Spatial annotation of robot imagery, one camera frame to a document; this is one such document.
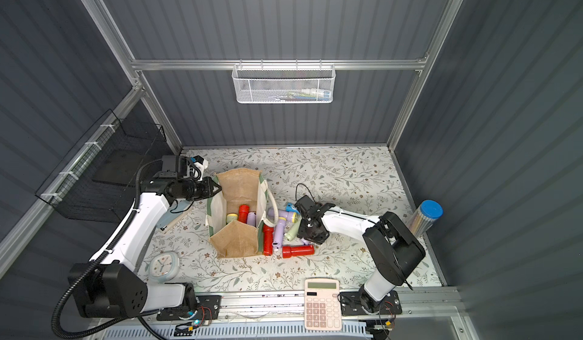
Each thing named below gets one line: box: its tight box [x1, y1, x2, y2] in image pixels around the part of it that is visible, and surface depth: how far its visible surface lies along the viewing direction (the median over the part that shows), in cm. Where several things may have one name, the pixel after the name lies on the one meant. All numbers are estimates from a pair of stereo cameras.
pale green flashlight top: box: [226, 212, 239, 225], surface depth 93 cm
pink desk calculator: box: [303, 278, 343, 331], surface depth 74 cm
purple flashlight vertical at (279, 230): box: [272, 217, 287, 250], surface depth 88 cm
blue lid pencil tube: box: [406, 199, 444, 237], surface depth 77 cm
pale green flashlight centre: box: [283, 218, 302, 242], surface depth 89 cm
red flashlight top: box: [238, 204, 250, 224], surface depth 96 cm
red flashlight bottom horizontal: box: [281, 244, 316, 259], surface depth 86 cm
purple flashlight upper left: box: [267, 207, 297, 224], surface depth 93 cm
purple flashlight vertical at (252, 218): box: [246, 211, 257, 227], surface depth 93 cm
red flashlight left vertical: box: [262, 223, 275, 256], surface depth 86 cm
